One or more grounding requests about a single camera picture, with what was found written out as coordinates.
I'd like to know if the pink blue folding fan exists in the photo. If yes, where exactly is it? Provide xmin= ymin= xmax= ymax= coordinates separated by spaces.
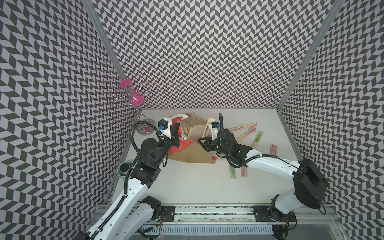
xmin=270 ymin=144 xmax=277 ymax=155

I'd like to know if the blue roll of tape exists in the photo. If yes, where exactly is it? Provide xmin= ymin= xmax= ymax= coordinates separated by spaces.
xmin=117 ymin=161 xmax=132 ymax=181

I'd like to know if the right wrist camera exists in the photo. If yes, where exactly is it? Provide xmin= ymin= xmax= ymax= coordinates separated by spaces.
xmin=209 ymin=122 xmax=221 ymax=140

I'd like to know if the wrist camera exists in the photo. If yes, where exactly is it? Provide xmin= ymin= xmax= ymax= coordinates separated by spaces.
xmin=158 ymin=118 xmax=172 ymax=137
xmin=209 ymin=122 xmax=221 ymax=140

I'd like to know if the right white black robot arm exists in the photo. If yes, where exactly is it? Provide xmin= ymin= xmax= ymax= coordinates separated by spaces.
xmin=198 ymin=128 xmax=329 ymax=222

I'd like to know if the burlap red tote bag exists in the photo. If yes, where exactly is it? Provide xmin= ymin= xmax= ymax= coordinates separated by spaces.
xmin=169 ymin=114 xmax=216 ymax=164

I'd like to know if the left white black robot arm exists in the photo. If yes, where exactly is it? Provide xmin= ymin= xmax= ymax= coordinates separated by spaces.
xmin=74 ymin=118 xmax=180 ymax=240

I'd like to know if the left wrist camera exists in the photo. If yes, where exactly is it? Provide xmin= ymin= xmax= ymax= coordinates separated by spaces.
xmin=158 ymin=118 xmax=172 ymax=137

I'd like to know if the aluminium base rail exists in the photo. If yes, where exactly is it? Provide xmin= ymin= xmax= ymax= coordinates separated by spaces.
xmin=89 ymin=203 xmax=343 ymax=226

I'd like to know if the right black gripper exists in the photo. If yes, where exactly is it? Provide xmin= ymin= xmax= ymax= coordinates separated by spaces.
xmin=198 ymin=136 xmax=231 ymax=155

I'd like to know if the green pink folding fan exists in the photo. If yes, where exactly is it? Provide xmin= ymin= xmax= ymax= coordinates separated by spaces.
xmin=230 ymin=166 xmax=237 ymax=180

